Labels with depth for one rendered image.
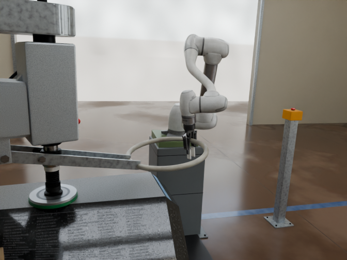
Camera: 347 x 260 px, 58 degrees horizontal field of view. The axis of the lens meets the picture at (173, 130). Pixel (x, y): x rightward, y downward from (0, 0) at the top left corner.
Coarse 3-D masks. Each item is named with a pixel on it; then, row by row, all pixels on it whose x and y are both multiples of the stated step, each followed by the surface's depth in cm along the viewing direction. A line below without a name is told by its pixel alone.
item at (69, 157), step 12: (12, 144) 139; (12, 156) 129; (24, 156) 131; (36, 156) 134; (48, 156) 137; (60, 156) 140; (72, 156) 144; (84, 156) 148; (96, 156) 163; (108, 156) 167; (120, 156) 171; (120, 168) 160; (132, 168) 164
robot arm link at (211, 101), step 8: (192, 48) 215; (184, 56) 218; (192, 56) 213; (192, 64) 209; (192, 72) 206; (200, 72) 204; (200, 80) 202; (208, 80) 199; (208, 88) 195; (200, 96) 190; (208, 96) 187; (216, 96) 186; (224, 96) 188; (200, 104) 187; (208, 104) 185; (216, 104) 185; (224, 104) 185; (208, 112) 189
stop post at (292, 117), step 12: (288, 120) 271; (288, 132) 271; (288, 144) 273; (288, 156) 276; (288, 168) 279; (288, 180) 282; (276, 192) 291; (288, 192) 286; (276, 204) 291; (276, 216) 292; (276, 228) 284
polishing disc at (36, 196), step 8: (64, 184) 158; (32, 192) 148; (40, 192) 148; (64, 192) 149; (72, 192) 149; (32, 200) 140; (40, 200) 140; (48, 200) 141; (56, 200) 141; (64, 200) 141
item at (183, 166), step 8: (136, 144) 195; (144, 144) 198; (200, 144) 189; (128, 152) 183; (208, 152) 177; (192, 160) 165; (200, 160) 167; (144, 168) 163; (152, 168) 161; (160, 168) 160; (168, 168) 160; (176, 168) 160; (184, 168) 162
